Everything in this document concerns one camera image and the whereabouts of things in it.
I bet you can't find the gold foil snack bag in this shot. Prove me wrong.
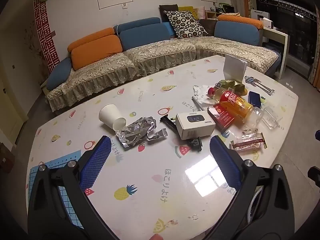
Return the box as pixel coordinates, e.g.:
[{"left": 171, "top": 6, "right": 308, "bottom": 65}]
[{"left": 214, "top": 80, "right": 248, "bottom": 96}]

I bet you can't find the clear snack wrapper red stripe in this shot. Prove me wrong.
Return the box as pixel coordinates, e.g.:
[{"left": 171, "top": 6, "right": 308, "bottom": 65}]
[{"left": 231, "top": 132, "right": 267, "bottom": 152}]

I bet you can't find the orange drink bottle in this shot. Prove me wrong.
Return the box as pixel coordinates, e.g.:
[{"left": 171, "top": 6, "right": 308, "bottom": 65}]
[{"left": 208, "top": 87, "right": 264, "bottom": 129}]

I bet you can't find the black white ring pattern pillow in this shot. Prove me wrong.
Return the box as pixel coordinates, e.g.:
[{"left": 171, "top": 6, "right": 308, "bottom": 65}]
[{"left": 164, "top": 11, "right": 208, "bottom": 39}]

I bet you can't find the red patterned wall decoration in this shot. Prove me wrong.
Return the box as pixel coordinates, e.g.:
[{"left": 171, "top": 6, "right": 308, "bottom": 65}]
[{"left": 33, "top": 0, "right": 60, "bottom": 73}]

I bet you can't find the aluminium foil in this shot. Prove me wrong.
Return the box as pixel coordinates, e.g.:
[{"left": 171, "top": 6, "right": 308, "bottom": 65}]
[{"left": 116, "top": 116, "right": 168, "bottom": 148}]

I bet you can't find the dark blue gum box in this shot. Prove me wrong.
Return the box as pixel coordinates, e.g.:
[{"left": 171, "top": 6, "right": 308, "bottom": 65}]
[{"left": 248, "top": 91, "right": 261, "bottom": 109}]

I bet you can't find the sectional sofa with lace cover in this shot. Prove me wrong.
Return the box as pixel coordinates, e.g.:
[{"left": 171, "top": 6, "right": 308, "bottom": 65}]
[{"left": 46, "top": 15, "right": 281, "bottom": 112}]

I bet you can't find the red cigarette pack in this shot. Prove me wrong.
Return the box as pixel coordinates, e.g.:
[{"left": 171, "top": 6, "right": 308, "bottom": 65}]
[{"left": 207, "top": 103, "right": 235, "bottom": 132}]

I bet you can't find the white electronics box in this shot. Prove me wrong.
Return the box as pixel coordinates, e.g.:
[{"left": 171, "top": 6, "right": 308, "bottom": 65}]
[{"left": 175, "top": 111, "right": 216, "bottom": 140}]

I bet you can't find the white paper cup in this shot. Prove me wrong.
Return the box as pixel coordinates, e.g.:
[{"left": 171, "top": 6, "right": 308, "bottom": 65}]
[{"left": 99, "top": 103, "right": 127, "bottom": 132}]

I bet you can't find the clear plastic blister tray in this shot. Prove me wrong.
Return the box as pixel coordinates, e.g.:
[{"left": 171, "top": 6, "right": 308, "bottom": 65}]
[{"left": 262, "top": 106, "right": 282, "bottom": 130}]

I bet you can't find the white tissue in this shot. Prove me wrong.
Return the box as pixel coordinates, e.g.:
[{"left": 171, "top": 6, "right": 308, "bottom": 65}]
[{"left": 193, "top": 85, "right": 216, "bottom": 105}]

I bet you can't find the white paper sheet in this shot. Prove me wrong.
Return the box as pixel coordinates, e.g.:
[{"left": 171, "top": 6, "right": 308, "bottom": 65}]
[{"left": 223, "top": 55, "right": 248, "bottom": 82}]

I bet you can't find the white side table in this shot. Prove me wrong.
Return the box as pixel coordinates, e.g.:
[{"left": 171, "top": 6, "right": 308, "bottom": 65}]
[{"left": 262, "top": 26, "right": 290, "bottom": 80}]

